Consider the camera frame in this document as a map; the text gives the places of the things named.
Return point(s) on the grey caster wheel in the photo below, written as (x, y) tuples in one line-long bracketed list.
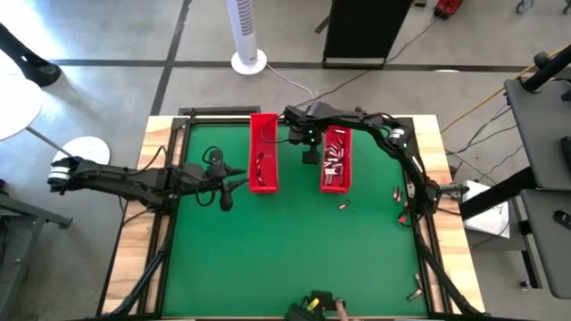
[(523, 5)]

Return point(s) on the red plastic bin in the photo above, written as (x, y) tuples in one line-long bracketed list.
[(345, 178), (267, 134)]

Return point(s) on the black stand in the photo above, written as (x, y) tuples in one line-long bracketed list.
[(548, 67)]

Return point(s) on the black remote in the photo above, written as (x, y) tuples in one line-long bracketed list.
[(563, 219)]

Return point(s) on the red tool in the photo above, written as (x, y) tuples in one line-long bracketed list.
[(447, 8)]

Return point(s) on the green table mat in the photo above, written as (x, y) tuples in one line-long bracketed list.
[(267, 258)]

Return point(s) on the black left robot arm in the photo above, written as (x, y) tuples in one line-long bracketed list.
[(125, 180)]

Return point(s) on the person's hand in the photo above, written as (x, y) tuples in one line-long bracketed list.
[(341, 310)]

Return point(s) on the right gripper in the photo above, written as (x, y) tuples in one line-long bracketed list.
[(308, 142)]

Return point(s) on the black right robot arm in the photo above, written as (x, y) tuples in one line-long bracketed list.
[(383, 129)]

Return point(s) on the grey metal furniture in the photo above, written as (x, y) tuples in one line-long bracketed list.
[(31, 213)]

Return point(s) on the grey desk top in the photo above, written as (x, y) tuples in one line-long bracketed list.
[(553, 258), (544, 134)]

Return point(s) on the black flat bar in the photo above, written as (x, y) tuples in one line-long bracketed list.
[(218, 110)]

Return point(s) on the small red connector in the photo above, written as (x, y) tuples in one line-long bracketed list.
[(403, 219)]

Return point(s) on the black mounting post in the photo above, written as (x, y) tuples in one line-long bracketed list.
[(358, 110)]

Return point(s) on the black beam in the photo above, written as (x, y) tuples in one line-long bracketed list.
[(499, 192)]

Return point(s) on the white paper box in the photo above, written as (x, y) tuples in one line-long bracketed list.
[(490, 220)]

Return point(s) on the white tower fan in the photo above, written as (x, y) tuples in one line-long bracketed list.
[(243, 27)]

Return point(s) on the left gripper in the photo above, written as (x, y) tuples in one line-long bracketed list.
[(220, 183)]

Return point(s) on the black handheld tool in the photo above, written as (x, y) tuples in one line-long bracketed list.
[(308, 310)]

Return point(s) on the black device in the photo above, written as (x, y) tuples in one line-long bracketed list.
[(566, 151)]

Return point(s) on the black divider panel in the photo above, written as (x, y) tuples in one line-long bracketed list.
[(361, 27)]

